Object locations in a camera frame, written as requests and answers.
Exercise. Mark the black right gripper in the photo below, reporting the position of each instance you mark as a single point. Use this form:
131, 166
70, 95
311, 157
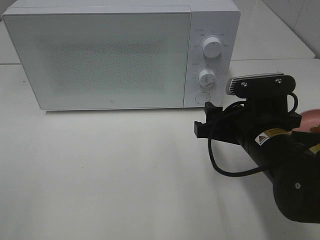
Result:
245, 120

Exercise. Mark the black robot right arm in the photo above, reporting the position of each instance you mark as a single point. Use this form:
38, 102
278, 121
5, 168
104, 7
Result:
291, 166

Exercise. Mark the white microwave door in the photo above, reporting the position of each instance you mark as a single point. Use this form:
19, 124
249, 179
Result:
103, 61

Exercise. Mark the white microwave oven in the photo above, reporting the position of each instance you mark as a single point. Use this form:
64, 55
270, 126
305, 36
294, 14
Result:
208, 18

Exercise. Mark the round door release button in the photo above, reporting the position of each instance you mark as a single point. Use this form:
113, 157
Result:
202, 98

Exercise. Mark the white microwave knob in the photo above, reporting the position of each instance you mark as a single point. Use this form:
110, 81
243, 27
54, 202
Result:
207, 78
212, 47

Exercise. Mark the white bread sandwich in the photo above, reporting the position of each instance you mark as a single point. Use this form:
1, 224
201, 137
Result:
315, 129

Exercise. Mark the pink round plate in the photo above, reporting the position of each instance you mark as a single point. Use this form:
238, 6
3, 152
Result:
309, 119

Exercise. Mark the white lower microwave knob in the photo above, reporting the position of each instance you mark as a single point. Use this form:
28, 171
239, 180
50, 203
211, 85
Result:
207, 78

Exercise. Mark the white upper microwave knob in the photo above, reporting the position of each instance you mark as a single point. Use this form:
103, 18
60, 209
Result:
212, 47

